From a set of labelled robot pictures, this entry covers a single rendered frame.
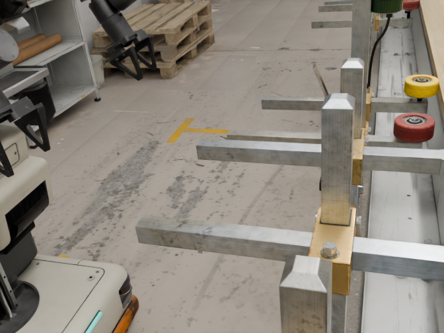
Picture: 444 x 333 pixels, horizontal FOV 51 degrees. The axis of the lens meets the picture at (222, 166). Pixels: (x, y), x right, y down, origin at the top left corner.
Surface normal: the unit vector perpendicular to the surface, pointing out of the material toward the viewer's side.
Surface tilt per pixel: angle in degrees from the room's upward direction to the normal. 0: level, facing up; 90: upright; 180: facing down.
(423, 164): 90
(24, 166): 8
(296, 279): 45
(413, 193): 0
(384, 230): 0
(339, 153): 90
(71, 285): 0
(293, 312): 90
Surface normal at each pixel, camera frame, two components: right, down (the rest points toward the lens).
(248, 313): -0.10, -0.87
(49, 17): -0.29, 0.49
